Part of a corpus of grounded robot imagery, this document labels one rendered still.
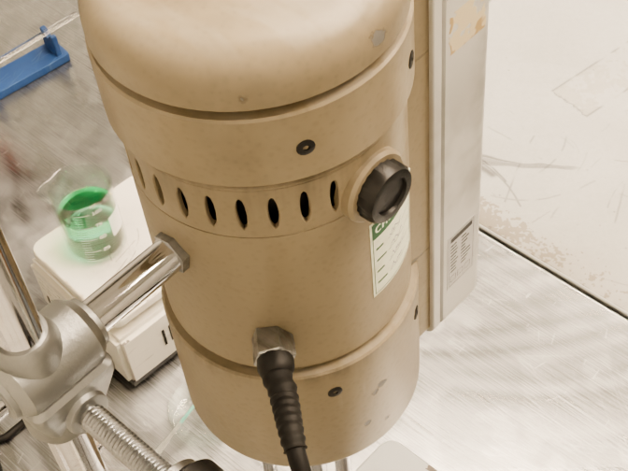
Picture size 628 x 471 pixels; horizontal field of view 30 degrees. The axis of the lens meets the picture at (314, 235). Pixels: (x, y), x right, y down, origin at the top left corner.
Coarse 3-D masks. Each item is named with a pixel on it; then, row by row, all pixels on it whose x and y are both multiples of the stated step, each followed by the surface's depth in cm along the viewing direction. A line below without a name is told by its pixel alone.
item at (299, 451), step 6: (288, 450) 39; (294, 450) 39; (300, 450) 39; (288, 456) 39; (294, 456) 38; (300, 456) 38; (306, 456) 39; (294, 462) 38; (300, 462) 38; (306, 462) 39; (294, 468) 38; (300, 468) 38; (306, 468) 38
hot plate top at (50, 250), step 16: (128, 192) 101; (128, 208) 100; (128, 224) 99; (144, 224) 99; (48, 240) 98; (128, 240) 98; (144, 240) 98; (48, 256) 97; (64, 256) 97; (128, 256) 97; (64, 272) 96; (80, 272) 96; (96, 272) 96; (112, 272) 96; (80, 288) 95; (96, 288) 95; (160, 288) 94; (144, 304) 93; (128, 320) 93
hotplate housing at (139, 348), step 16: (48, 272) 99; (48, 288) 100; (64, 288) 97; (160, 304) 95; (144, 320) 95; (160, 320) 95; (112, 336) 94; (128, 336) 94; (144, 336) 95; (160, 336) 97; (112, 352) 96; (128, 352) 95; (144, 352) 96; (160, 352) 98; (176, 352) 100; (128, 368) 97; (144, 368) 97
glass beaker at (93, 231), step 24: (72, 168) 94; (96, 168) 94; (48, 192) 93; (72, 216) 92; (96, 216) 92; (120, 216) 95; (72, 240) 94; (96, 240) 94; (120, 240) 96; (96, 264) 96
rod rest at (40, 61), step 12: (48, 36) 125; (36, 48) 127; (48, 48) 126; (60, 48) 126; (24, 60) 125; (36, 60) 125; (48, 60) 125; (60, 60) 125; (0, 72) 125; (12, 72) 124; (24, 72) 124; (36, 72) 124; (48, 72) 125; (0, 84) 123; (12, 84) 123; (24, 84) 124; (0, 96) 123
